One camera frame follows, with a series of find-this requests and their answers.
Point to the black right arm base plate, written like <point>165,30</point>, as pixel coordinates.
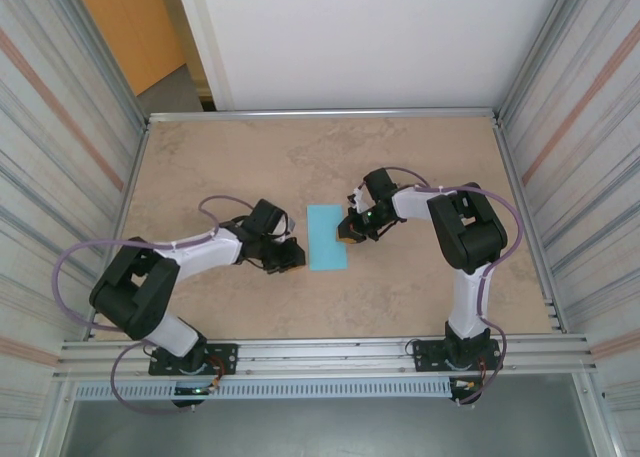
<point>425,354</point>

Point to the grey metal sheet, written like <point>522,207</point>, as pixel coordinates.
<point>325,427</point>

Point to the small control board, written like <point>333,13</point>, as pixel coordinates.
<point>192,394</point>
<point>465,389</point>

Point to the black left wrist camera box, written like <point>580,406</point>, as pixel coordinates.
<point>267,217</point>

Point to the striped translucent side panel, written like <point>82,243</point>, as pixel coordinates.
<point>600,177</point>
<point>40,177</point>

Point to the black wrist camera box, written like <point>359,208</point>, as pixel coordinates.
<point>380,184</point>
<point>267,217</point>

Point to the orange wooden door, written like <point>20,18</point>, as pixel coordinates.
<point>125,27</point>

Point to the light blue paper sheet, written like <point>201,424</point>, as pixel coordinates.
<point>322,247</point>

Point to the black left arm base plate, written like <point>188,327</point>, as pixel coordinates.
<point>225,357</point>

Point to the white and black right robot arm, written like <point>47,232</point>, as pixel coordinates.
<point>470,302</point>

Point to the wide aluminium mounting rail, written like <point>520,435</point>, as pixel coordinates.
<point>325,362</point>

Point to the long aluminium table edge rail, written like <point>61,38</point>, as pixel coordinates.
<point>325,114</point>

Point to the short aluminium table edge rail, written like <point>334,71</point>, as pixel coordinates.
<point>122,217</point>
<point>525,217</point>

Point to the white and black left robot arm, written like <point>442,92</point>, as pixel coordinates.
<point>200,254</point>

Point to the white door frame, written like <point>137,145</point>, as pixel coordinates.
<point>205,42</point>

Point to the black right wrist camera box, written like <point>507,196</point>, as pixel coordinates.
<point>380,184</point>

